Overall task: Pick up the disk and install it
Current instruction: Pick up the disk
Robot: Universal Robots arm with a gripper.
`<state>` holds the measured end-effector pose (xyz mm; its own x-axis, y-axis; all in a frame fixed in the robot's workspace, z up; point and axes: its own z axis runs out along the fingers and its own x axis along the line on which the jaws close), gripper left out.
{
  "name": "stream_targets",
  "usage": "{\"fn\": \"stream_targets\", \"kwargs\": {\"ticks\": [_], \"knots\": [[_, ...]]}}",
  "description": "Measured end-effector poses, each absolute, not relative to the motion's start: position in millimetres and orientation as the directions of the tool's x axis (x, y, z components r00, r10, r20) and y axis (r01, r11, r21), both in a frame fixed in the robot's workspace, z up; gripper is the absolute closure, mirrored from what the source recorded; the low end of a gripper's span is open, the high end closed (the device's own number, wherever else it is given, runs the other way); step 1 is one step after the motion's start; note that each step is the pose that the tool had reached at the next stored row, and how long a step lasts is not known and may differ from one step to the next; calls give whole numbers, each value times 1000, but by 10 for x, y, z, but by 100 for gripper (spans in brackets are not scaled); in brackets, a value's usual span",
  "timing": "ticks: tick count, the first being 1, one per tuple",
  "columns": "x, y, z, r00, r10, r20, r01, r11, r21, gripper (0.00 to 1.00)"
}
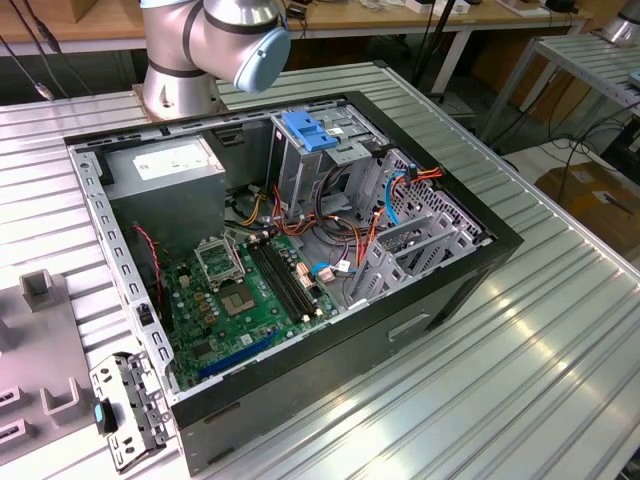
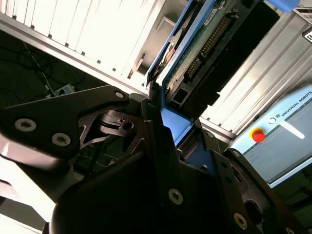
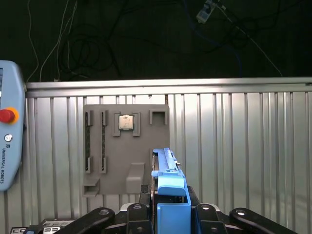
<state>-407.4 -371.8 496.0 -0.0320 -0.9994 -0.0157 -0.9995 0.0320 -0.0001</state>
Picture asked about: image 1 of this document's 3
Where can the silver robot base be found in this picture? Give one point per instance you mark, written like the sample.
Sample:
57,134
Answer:
622,30

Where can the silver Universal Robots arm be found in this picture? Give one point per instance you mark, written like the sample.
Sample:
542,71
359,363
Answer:
170,50

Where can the grey metal disk bay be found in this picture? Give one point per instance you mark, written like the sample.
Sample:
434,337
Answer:
385,265

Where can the black RAM slot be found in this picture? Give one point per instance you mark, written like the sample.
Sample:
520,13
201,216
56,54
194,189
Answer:
281,282
295,282
288,282
274,282

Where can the grey optical drive cage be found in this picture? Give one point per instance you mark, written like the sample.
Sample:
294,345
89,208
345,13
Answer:
295,170

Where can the CPU socket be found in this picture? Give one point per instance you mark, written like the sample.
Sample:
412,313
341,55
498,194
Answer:
237,302

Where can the blue plastic drive latch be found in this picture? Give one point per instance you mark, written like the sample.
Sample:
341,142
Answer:
310,135

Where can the green motherboard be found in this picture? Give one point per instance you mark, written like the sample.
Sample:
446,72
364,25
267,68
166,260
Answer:
250,325

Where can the black open PC case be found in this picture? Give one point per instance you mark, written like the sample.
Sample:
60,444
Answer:
320,370

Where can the blue expansion slot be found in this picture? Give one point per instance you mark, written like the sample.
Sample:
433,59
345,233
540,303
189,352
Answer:
235,356

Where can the grey power supply unit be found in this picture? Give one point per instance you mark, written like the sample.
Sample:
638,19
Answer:
165,210

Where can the black tripod stand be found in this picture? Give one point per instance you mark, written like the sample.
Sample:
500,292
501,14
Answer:
431,35

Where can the brown cardboard box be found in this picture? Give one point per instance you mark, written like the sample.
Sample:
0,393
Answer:
590,200

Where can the black latch with teal tab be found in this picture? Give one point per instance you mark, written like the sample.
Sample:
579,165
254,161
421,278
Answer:
100,415

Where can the grey parts rack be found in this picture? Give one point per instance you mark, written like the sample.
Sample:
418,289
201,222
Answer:
45,345

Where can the metal slat side table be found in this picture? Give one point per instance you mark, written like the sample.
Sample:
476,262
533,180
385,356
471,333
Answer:
590,60

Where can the grey metal expansion bracket clamp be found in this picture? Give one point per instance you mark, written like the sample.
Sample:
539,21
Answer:
140,395

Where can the wooden desk with white frame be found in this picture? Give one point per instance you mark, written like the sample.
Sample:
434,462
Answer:
100,27

